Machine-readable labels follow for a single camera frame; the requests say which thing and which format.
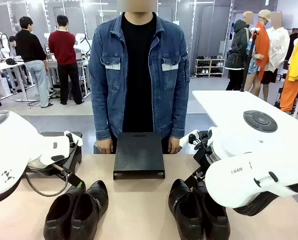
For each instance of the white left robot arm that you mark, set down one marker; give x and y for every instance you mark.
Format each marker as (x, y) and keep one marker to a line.
(9, 140)

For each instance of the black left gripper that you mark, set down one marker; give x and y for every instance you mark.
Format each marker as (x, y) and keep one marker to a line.
(46, 171)

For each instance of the background workbench with equipment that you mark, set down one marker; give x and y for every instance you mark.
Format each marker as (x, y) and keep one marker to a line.
(82, 62)

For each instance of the black shoe stand with slot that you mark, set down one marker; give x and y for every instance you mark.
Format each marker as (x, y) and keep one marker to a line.
(138, 155)

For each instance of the mannequin in yellow orange clothes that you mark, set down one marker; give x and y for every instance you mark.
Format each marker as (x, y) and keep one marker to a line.
(296, 70)

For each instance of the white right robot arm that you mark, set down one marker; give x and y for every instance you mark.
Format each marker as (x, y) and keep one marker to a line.
(251, 150)

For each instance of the white table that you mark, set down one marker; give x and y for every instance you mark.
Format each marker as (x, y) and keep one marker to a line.
(226, 105)

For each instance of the mannequin in dark green jacket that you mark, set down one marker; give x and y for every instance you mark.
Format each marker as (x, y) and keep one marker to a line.
(238, 50)

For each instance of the white background desk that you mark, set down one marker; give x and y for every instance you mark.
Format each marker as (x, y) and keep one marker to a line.
(4, 67)

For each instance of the man in black shirt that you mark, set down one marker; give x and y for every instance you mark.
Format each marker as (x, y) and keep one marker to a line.
(31, 50)

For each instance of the person's left forearm denim sleeve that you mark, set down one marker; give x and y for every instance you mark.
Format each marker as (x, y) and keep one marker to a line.
(180, 117)

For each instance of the person's left hand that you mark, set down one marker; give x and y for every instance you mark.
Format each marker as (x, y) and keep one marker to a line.
(175, 146)

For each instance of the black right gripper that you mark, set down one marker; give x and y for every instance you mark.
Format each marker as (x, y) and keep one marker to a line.
(203, 160)

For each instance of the mannequin in orange top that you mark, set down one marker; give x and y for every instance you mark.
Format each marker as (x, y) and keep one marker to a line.
(259, 50)

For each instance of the black tripod pole with phone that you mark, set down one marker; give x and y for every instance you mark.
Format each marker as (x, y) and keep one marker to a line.
(248, 62)

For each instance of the person's right forearm denim sleeve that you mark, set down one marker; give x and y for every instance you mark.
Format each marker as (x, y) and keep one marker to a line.
(101, 120)

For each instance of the white shoe rack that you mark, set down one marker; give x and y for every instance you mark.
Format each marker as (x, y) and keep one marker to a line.
(209, 67)

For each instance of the mannequin in white shirt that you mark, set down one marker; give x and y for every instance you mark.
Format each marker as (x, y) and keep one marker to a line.
(278, 47)

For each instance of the person in denim jacket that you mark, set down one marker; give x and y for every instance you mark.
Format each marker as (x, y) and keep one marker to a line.
(138, 75)

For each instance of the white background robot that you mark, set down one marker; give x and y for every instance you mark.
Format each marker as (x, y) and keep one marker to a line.
(2, 45)

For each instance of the man in red sweater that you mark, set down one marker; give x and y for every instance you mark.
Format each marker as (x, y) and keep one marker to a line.
(64, 50)

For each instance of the black leather shoe with buckle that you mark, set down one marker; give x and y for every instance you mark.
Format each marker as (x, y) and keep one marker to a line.
(91, 207)
(186, 212)

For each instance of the black cap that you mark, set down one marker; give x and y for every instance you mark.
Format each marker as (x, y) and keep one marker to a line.
(11, 61)

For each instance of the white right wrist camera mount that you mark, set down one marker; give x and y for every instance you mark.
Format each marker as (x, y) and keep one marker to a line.
(187, 140)

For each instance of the person's right hand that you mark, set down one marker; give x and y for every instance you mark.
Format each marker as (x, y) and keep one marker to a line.
(105, 147)

